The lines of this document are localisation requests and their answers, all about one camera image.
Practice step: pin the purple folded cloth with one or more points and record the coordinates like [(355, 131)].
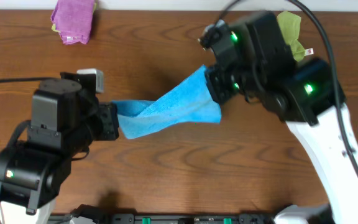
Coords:
[(73, 20)]

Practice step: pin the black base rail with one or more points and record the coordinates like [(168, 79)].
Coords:
[(94, 215)]

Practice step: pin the blue microfiber cloth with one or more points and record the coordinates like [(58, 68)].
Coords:
[(188, 102)]

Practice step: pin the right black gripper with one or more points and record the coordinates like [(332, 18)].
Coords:
[(215, 83)]

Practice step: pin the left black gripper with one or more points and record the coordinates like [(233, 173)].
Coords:
[(108, 121)]

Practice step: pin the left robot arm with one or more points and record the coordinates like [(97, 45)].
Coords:
[(66, 118)]

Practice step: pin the olive green crumpled cloth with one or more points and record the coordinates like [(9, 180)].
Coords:
[(289, 24)]

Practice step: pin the green cloth under purple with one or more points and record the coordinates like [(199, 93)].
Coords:
[(53, 28)]

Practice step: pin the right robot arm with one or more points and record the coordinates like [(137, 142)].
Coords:
[(253, 59)]

